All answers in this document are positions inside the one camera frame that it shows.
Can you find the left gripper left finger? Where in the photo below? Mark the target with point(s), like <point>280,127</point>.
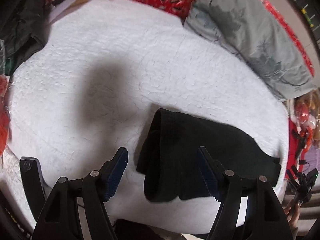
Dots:
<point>59,218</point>

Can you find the grey floral pillow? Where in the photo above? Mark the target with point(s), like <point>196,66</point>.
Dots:
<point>256,33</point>

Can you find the dark green jacket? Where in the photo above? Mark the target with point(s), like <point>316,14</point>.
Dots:
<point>24,30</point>

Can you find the black pants with yellow patch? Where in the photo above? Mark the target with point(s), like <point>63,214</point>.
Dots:
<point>174,167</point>

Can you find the plastic bag with orange cloth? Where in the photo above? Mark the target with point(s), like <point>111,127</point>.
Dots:
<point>4,117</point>

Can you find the bag of toys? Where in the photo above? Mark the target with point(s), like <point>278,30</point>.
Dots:
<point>304,132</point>

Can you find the white quilted bed cover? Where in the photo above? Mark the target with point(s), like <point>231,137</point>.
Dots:
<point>106,69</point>

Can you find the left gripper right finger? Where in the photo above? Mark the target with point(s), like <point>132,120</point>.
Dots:
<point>249,208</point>

